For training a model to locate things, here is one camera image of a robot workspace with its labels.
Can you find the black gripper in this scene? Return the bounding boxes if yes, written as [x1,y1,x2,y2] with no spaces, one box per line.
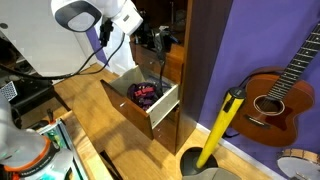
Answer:
[132,11,168,51]

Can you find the black item with strap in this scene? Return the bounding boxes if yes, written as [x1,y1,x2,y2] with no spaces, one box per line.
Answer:
[153,26,181,98]

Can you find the wooden cabinet drawer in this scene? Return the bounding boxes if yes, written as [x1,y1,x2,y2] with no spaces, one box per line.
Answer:
[152,111,179,155]
[129,41,185,85]

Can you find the wooden drawer white sides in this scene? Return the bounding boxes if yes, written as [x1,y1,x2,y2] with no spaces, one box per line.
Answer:
[99,64,181,141]

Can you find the thin metal stand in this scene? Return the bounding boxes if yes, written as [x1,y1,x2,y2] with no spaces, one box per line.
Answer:
[169,1,177,28]

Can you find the grey shelf ornament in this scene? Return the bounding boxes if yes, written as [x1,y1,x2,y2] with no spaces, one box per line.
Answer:
[174,9,188,33]

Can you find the brown wooden shelf cabinet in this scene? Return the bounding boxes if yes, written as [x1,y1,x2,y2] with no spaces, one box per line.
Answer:
[128,0,234,156]

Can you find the purple black bag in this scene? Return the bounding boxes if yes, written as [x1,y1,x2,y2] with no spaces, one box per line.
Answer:
[125,81,160,112]

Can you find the yellow pole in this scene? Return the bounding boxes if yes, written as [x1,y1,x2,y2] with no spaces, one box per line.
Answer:
[195,87,247,169]

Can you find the black round pole base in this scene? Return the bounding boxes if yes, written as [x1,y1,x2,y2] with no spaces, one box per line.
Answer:
[179,146,219,177]

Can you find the large white panel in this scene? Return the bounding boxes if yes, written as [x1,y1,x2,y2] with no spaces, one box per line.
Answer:
[0,0,101,78]

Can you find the black bench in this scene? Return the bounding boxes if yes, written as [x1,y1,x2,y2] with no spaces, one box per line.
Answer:
[8,77,72,116]

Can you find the brown acoustic guitar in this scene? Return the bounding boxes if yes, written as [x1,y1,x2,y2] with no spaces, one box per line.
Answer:
[229,21,320,148]

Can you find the dark cluttered shelf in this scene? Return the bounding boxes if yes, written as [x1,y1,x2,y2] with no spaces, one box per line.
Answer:
[0,36,38,84]

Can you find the black white checker tag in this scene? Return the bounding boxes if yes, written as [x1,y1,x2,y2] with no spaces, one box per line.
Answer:
[0,80,18,103]

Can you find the banjo with white head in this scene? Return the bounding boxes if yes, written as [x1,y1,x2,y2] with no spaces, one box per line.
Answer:
[276,148,320,180]

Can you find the silver framed robot mount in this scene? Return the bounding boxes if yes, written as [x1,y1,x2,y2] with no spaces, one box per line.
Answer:
[35,119,89,180]

